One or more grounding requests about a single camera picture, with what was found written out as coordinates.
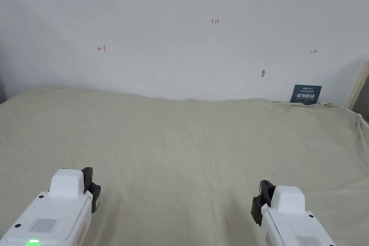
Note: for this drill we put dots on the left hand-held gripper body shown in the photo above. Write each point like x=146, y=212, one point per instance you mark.
x=62, y=211

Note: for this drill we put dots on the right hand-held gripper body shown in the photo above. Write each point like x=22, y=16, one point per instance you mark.
x=291, y=217

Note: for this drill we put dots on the dark blue sign card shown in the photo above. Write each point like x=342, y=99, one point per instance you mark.
x=306, y=94

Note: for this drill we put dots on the bed with beige sheet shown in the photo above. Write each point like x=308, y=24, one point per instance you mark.
x=178, y=148

